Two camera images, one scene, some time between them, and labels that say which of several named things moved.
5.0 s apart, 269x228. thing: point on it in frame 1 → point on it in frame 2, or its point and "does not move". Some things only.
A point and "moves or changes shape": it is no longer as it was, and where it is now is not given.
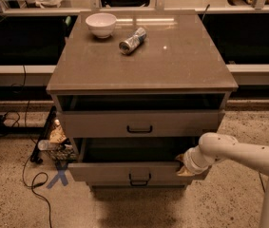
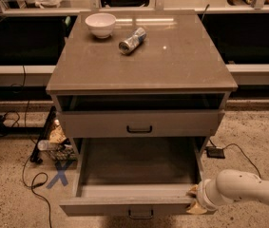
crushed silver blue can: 131,44 does not move
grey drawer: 128,161 moves or changes shape
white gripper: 189,161 → 203,196
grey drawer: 145,123 does not move
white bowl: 101,24 does not move
